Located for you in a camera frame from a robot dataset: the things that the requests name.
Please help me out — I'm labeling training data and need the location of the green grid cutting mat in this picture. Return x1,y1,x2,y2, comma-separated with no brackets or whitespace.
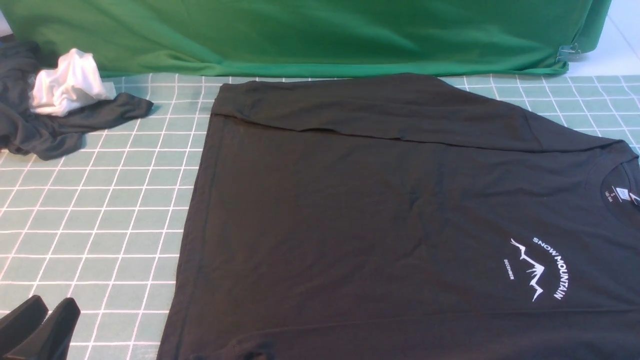
1,74,639,360

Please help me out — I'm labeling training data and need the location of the metal binder clip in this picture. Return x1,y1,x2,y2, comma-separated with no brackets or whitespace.
555,43,583,63

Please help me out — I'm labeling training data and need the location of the crumpled white cloth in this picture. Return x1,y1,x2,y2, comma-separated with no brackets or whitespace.
29,48,117,117

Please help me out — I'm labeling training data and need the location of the crumpled dark gray garment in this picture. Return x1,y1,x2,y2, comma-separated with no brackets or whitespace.
0,41,154,161

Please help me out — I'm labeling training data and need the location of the dark gray long-sleeve shirt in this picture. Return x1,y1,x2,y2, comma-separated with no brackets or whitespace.
157,74,640,360

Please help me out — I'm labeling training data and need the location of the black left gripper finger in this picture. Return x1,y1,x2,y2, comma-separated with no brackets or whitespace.
5,297,82,360
0,295,49,357

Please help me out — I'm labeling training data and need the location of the green backdrop cloth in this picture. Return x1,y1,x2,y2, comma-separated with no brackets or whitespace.
1,0,611,78

